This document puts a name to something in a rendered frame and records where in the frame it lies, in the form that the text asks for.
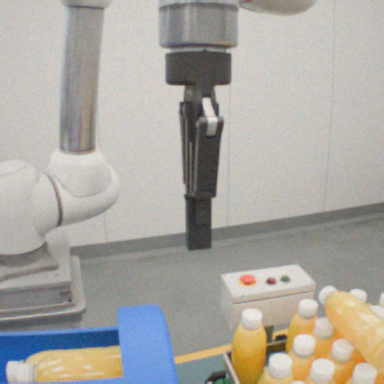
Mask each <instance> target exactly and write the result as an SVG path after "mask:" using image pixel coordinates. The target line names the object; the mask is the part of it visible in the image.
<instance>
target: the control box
mask: <svg viewBox="0 0 384 384"><path fill-rule="evenodd" d="M279 271H281V273H280V272H279ZM272 272H273V273H274V274H273V273H272ZM275 272H277V274H276V273H275ZM270 273H271V275H270ZM244 274H251V275H253V276H254V277H255V278H256V280H255V281H254V282H252V283H250V284H246V283H244V282H242V281H240V276H241V275H244ZM260 274H261V275H260ZM262 274H263V275H264V274H265V275H264V276H263V275H262ZM282 275H288V276H289V278H290V280H289V281H288V282H284V281H280V277H281V276H282ZM268 277H274V278H275V279H276V283H274V284H268V283H267V282H266V280H267V278H268ZM315 285H316V284H315V283H314V281H313V280H312V279H310V277H309V276H308V275H307V274H306V273H305V272H304V271H303V270H302V269H301V268H300V267H299V266H298V265H290V266H282V267H274V268H266V269H258V270H250V271H244V272H237V273H229V274H221V299H220V311H221V314H222V315H223V317H224V319H225V320H226V322H227V324H228V327H229V330H230V331H231V332H235V331H236V329H237V328H238V325H239V324H240V322H241V320H242V319H241V317H242V312H243V311H245V310H248V309H257V310H259V311H260V313H261V314H262V317H261V322H262V325H263V327H268V326H273V325H280V324H285V323H290V322H291V320H292V318H293V317H294V316H295V315H296V314H297V313H298V310H299V305H300V302H301V301H302V300H305V299H308V300H309V299H312V300H313V299H314V290H315Z"/></svg>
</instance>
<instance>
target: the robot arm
mask: <svg viewBox="0 0 384 384"><path fill-rule="evenodd" d="M60 1H61V2H62V5H63V6H65V10H64V19H63V22H64V26H63V36H62V56H61V69H60V72H61V80H60V96H59V98H60V111H59V125H60V130H59V147H58V148H57V149H56V151H54V152H53V153H52V154H51V156H50V163H49V166H48V169H47V172H44V173H37V168H36V167H34V166H33V165H31V164H30V163H28V162H25V161H23V160H13V161H7V162H3V163H0V282H2V281H4V280H5V279H6V280H7V279H10V278H16V277H19V276H21V277H22V276H25V275H28V274H29V275H31V274H34V273H37V272H38V273H40V272H44V271H54V270H57V269H58V268H59V265H58V261H56V260H55V259H54V258H53V256H52V254H51V252H50V250H49V248H48V247H49V245H48V241H46V236H45V234H47V233H50V232H51V230H53V229H54V228H55V227H63V226H67V225H71V224H75V223H77V222H83V221H86V220H88V219H91V218H93V217H95V216H97V215H99V214H101V213H102V214H103V213H104V212H105V211H107V210H108V209H109V208H111V206H112V205H113V204H114V203H115V202H116V201H117V200H118V197H119V194H120V180H119V177H118V175H117V172H115V170H114V169H113V168H112V166H111V165H110V164H109V163H108V162H106V161H105V157H104V153H103V152H102V151H101V150H99V149H98V147H97V146H96V119H97V102H98V90H99V70H100V53H101V51H102V36H103V22H104V9H105V8H108V7H109V5H111V3H112V0H60ZM316 2H317V0H158V6H157V7H158V11H159V22H158V32H159V45H160V47H162V48H165V49H170V52H168V53H165V82H166V83H167V84H168V85H170V86H184V89H183V102H180V103H179V111H178V114H179V118H180V141H181V158H182V175H183V178H182V182H183V184H186V185H185V191H186V193H187V194H184V200H185V224H186V247H187V249H188V251H195V250H205V249H211V248H212V198H216V194H217V191H216V190H217V179H218V168H219V157H220V147H221V137H222V133H223V129H224V124H225V119H224V117H223V116H219V109H220V107H219V103H216V92H215V86H228V85H230V84H231V82H232V76H231V69H232V53H228V52H227V50H226V49H232V48H235V47H237V46H238V45H239V43H238V36H239V27H238V12H239V10H240V8H242V9H245V10H248V11H252V12H258V13H263V14H269V15H275V16H289V17H290V16H293V15H298V14H302V13H303V12H306V11H307V10H309V9H310V8H311V7H312V6H313V5H314V4H316Z"/></svg>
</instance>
